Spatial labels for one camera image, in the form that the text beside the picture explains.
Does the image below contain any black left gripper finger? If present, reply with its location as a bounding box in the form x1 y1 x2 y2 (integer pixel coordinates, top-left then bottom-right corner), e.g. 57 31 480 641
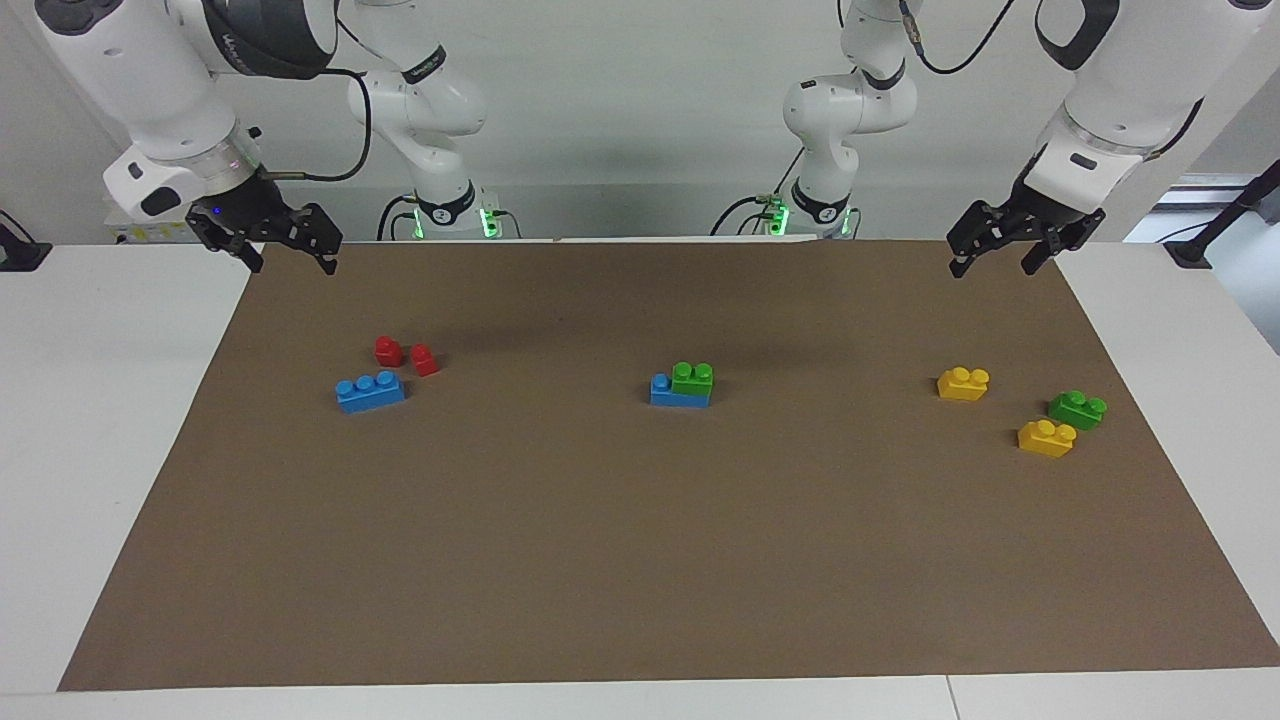
947 200 1017 280
1021 224 1077 277

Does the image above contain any blue three-stud block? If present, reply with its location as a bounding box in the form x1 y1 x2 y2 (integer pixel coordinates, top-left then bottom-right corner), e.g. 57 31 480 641
335 370 407 414
650 373 712 409

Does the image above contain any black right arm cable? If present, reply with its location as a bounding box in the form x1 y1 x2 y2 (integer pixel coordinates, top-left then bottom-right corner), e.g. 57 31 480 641
262 20 373 183

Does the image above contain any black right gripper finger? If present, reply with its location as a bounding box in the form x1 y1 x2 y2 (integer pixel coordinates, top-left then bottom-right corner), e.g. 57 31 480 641
199 231 266 274
284 202 344 277

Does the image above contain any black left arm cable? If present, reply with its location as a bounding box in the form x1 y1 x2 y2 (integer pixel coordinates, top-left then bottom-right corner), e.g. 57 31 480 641
898 0 1206 161

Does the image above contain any black stand with foot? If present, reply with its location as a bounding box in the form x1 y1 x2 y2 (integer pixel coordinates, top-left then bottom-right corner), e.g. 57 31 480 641
1165 160 1280 269

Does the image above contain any black table clamp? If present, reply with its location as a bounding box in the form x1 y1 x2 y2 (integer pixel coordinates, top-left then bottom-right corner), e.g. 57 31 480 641
0 210 53 273

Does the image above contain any yellow two-stud block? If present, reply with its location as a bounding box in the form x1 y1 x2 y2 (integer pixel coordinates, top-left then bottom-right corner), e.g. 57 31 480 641
1017 419 1078 459
937 366 991 402

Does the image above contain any brown paper mat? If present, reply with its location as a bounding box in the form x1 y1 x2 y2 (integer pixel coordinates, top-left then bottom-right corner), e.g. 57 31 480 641
57 238 1280 693

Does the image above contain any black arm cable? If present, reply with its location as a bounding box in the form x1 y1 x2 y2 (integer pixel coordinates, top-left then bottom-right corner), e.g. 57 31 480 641
898 0 1206 161
262 20 373 183

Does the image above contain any black base cable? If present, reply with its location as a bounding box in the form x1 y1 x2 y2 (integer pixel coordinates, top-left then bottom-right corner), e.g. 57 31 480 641
711 148 804 238
377 195 419 242

